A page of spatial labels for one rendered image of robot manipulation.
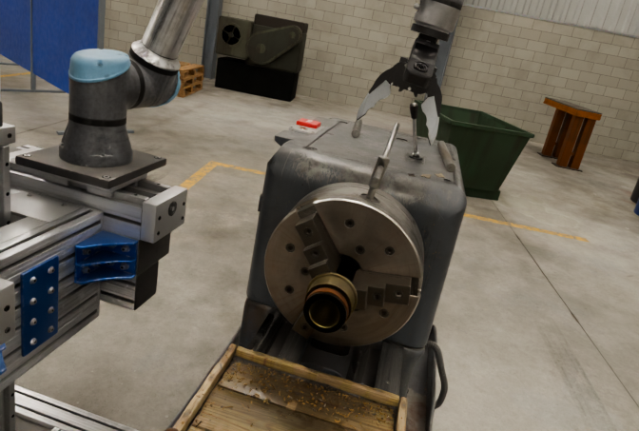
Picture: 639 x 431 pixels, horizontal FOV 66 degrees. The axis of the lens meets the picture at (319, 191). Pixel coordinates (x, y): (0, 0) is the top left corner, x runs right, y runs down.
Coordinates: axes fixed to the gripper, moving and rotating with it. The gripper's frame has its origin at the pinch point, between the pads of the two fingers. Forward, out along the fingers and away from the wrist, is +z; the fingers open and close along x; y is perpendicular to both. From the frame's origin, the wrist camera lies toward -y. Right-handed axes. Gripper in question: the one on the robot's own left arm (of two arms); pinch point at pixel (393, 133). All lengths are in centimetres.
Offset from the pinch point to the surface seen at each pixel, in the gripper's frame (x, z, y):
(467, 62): -93, -6, 1004
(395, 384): -18, 48, -7
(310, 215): 9.3, 18.2, -8.5
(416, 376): -34, 79, 43
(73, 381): 87, 148, 51
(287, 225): 13.1, 22.1, -7.7
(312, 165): 14.4, 14.2, 9.6
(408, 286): -12.1, 23.0, -12.3
